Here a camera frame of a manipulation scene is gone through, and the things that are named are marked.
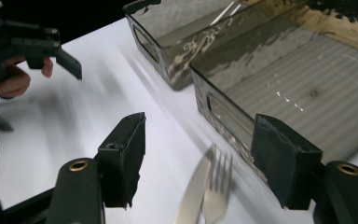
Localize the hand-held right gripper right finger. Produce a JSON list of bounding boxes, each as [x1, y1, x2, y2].
[[250, 113, 324, 211]]

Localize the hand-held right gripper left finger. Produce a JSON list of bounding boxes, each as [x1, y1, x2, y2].
[[97, 112, 147, 209]]

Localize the steel fork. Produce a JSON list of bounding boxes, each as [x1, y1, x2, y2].
[[200, 152, 234, 224]]

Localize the steel knife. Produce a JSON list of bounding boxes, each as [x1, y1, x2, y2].
[[172, 144, 217, 224]]

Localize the smoky clear plastic bin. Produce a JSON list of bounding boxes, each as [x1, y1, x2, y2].
[[122, 0, 250, 91], [189, 0, 358, 185]]

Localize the white chopstick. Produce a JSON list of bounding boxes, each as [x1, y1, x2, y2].
[[210, 1, 236, 26], [228, 3, 242, 17]]

